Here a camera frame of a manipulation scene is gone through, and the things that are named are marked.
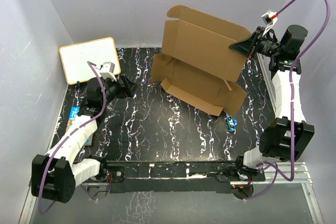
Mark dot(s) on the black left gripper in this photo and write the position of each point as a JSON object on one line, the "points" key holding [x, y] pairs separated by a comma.
{"points": [[126, 88]]}

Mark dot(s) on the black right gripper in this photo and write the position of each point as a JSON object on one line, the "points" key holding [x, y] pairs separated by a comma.
{"points": [[244, 46]]}

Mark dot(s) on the brown cardboard box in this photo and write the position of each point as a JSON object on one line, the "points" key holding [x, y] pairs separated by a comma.
{"points": [[196, 64]]}

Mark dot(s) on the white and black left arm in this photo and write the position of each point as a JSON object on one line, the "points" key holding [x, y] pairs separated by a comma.
{"points": [[55, 175]]}

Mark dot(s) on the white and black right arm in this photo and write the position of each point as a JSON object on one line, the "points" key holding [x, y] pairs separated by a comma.
{"points": [[288, 135]]}

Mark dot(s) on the small orange-framed whiteboard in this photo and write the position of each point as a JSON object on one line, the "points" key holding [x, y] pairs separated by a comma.
{"points": [[75, 59]]}

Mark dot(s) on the small blue toy car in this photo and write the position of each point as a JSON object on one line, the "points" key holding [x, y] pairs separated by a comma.
{"points": [[232, 123]]}

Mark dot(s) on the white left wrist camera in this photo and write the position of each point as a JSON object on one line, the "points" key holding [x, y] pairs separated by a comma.
{"points": [[106, 71]]}

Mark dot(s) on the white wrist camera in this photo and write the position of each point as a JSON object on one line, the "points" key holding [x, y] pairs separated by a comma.
{"points": [[269, 18], [106, 71]]}

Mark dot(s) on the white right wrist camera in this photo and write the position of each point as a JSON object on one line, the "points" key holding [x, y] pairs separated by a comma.
{"points": [[269, 18]]}

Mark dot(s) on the black mounting base bracket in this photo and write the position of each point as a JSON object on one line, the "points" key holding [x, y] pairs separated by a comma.
{"points": [[223, 177]]}

